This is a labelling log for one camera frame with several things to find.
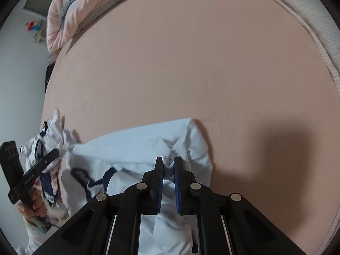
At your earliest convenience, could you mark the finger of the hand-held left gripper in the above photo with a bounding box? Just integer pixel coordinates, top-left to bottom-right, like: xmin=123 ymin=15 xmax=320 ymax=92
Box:
xmin=40 ymin=149 xmax=60 ymax=169

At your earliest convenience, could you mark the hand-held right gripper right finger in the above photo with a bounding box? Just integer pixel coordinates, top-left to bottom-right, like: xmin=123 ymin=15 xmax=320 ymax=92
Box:
xmin=173 ymin=156 xmax=307 ymax=255

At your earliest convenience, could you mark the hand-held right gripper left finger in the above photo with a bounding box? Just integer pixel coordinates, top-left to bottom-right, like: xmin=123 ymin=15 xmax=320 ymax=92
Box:
xmin=32 ymin=156 xmax=164 ymax=255

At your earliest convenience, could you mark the light blue shirt navy collar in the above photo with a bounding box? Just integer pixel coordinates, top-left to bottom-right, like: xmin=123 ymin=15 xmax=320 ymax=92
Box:
xmin=61 ymin=117 xmax=214 ymax=255

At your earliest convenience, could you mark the person's left forearm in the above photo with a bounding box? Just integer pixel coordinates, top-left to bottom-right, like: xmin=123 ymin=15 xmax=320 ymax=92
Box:
xmin=14 ymin=212 xmax=57 ymax=255

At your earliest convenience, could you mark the person's left hand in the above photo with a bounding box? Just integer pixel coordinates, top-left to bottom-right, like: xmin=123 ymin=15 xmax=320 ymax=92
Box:
xmin=17 ymin=190 xmax=50 ymax=220

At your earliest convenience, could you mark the white and navy garment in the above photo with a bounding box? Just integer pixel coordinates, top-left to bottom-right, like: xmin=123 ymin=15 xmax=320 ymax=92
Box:
xmin=21 ymin=108 xmax=80 ymax=210

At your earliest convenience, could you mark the black bag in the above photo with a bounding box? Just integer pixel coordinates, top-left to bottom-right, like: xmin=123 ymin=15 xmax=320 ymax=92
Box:
xmin=45 ymin=64 xmax=55 ymax=94

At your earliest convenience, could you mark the pink bed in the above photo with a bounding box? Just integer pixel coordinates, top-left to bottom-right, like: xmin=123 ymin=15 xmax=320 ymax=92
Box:
xmin=42 ymin=0 xmax=335 ymax=255

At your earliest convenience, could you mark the colourful toy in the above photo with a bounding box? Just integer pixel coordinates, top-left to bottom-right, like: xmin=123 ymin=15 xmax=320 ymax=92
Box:
xmin=25 ymin=20 xmax=44 ymax=32

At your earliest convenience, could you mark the pink floral quilt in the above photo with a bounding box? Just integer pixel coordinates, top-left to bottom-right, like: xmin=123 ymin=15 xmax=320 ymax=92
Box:
xmin=46 ymin=0 xmax=170 ymax=53

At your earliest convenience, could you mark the grey cabinet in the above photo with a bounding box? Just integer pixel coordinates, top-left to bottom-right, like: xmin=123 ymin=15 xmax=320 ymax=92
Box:
xmin=23 ymin=0 xmax=57 ymax=15

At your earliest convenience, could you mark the beige waffle blanket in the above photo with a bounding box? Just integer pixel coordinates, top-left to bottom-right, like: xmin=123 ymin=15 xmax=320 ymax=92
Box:
xmin=239 ymin=0 xmax=340 ymax=255

